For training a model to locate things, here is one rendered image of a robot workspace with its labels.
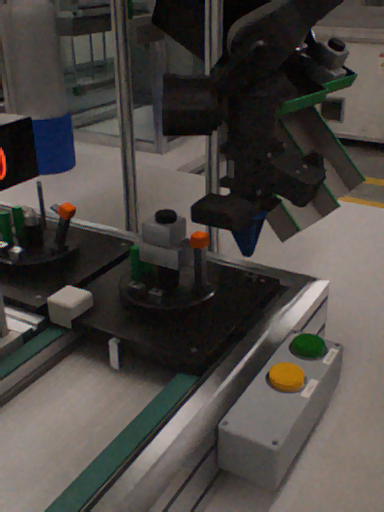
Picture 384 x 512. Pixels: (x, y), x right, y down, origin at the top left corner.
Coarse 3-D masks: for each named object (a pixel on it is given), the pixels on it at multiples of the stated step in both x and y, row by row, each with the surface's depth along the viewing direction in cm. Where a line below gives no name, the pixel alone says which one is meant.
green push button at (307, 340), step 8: (296, 336) 75; (304, 336) 75; (312, 336) 75; (296, 344) 74; (304, 344) 74; (312, 344) 74; (320, 344) 74; (296, 352) 74; (304, 352) 73; (312, 352) 73; (320, 352) 73
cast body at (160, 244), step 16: (144, 224) 80; (160, 224) 79; (176, 224) 79; (144, 240) 81; (160, 240) 79; (176, 240) 80; (144, 256) 82; (160, 256) 80; (176, 256) 79; (192, 256) 82
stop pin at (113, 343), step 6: (114, 342) 75; (120, 342) 76; (114, 348) 76; (120, 348) 76; (114, 354) 76; (120, 354) 76; (114, 360) 77; (120, 360) 77; (114, 366) 77; (120, 366) 77
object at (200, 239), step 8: (200, 232) 79; (184, 240) 80; (192, 240) 78; (200, 240) 77; (208, 240) 79; (200, 248) 78; (200, 256) 79; (200, 264) 79; (200, 272) 80; (200, 280) 81
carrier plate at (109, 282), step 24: (120, 264) 94; (216, 264) 93; (96, 288) 87; (240, 288) 87; (264, 288) 87; (48, 312) 82; (96, 312) 81; (120, 312) 81; (216, 312) 81; (240, 312) 81; (96, 336) 78; (120, 336) 76; (144, 336) 76; (168, 336) 76; (192, 336) 76; (216, 336) 76; (168, 360) 73; (192, 360) 71
